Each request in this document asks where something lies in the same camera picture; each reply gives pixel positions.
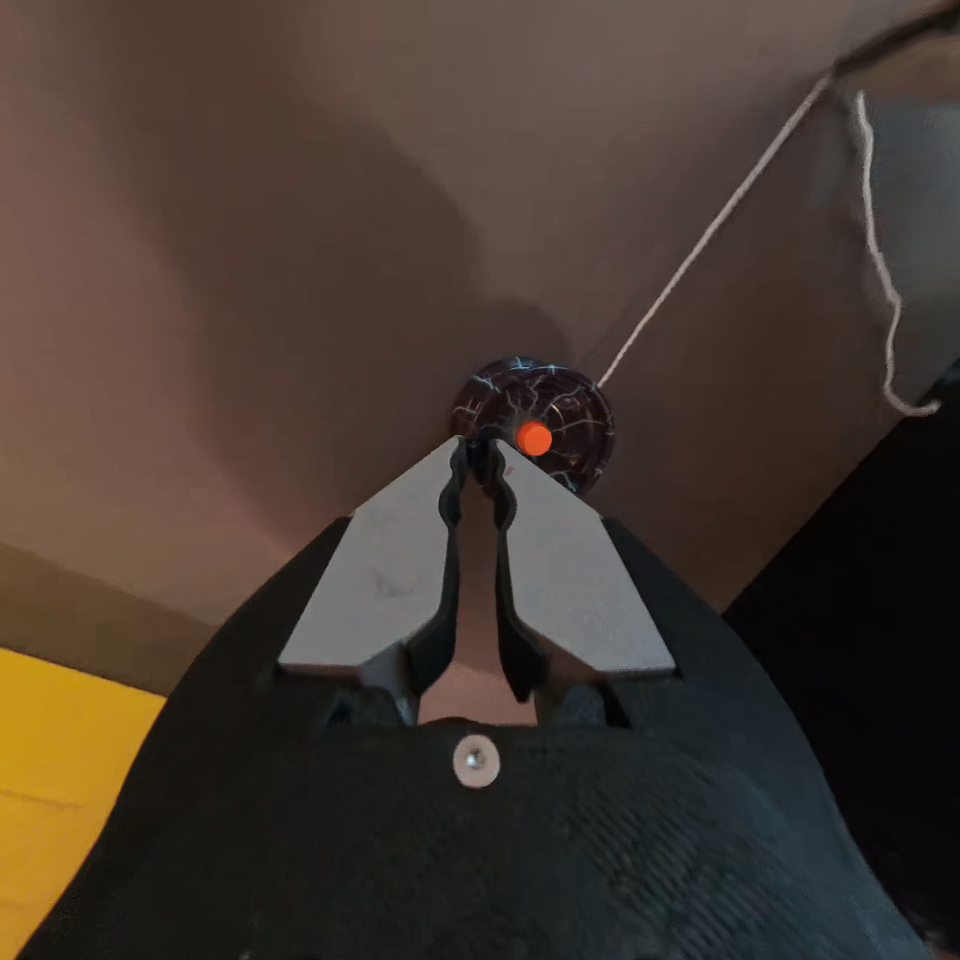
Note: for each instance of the yellow and green box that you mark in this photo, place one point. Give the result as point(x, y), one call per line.
point(60, 750)

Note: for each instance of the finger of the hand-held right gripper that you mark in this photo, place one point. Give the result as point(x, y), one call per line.
point(930, 195)

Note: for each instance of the dark purple crackle yoyo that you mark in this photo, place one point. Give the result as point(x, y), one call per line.
point(570, 405)

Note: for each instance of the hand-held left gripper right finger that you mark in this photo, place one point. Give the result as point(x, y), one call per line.
point(577, 592)

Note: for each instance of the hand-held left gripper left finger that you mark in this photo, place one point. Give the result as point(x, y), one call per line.
point(375, 577)

